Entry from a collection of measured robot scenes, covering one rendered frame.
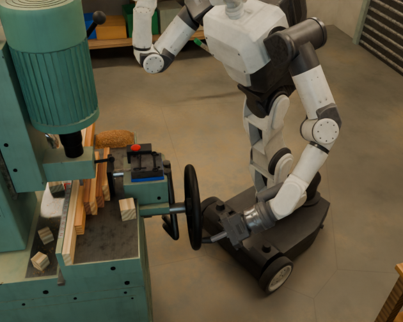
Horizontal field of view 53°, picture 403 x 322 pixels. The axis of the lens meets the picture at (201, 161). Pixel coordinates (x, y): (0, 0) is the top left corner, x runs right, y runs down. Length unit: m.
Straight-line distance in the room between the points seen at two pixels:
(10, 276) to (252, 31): 1.01
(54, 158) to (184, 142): 1.89
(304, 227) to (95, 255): 1.35
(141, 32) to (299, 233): 1.30
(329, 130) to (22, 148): 0.85
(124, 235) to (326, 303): 1.29
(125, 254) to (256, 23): 0.79
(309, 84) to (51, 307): 1.03
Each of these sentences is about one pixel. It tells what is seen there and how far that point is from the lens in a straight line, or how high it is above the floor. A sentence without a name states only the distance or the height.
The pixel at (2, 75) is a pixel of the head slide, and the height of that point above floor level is 1.36.
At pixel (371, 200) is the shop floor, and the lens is 2.78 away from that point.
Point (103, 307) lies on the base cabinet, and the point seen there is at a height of 0.62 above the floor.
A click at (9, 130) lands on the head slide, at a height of 1.21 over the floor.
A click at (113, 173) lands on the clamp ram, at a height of 0.96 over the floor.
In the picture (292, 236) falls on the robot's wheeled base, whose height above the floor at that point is 0.17.
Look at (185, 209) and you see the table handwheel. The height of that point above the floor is 0.82.
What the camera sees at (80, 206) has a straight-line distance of 1.23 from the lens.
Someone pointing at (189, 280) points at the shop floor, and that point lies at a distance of 2.16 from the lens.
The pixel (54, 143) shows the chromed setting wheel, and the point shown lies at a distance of 1.34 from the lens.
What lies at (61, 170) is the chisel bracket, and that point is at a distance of 1.21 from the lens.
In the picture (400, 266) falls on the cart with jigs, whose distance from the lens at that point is 1.75.
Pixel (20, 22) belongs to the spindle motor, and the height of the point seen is 1.48.
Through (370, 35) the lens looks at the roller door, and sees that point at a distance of 4.80.
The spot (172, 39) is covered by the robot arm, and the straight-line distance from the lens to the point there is 1.54.
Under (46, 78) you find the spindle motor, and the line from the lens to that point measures 0.99.
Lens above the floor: 1.79
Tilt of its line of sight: 39 degrees down
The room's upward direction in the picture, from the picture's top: 1 degrees clockwise
